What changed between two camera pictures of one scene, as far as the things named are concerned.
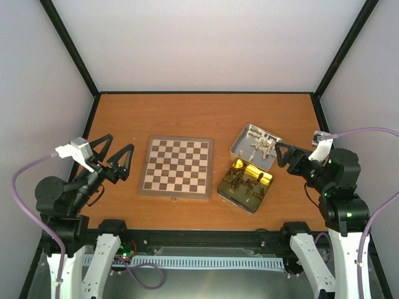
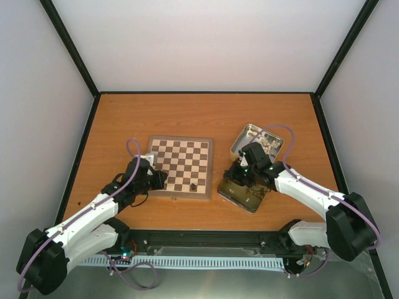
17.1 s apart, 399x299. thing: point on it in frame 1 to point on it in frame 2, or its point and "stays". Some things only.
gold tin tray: x=244 y=186 stays
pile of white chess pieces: x=264 y=144 stays
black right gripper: x=293 y=167 to x=234 y=170
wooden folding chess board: x=177 y=167 stays
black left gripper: x=116 y=171 to x=161 y=177
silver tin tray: x=257 y=146 stays
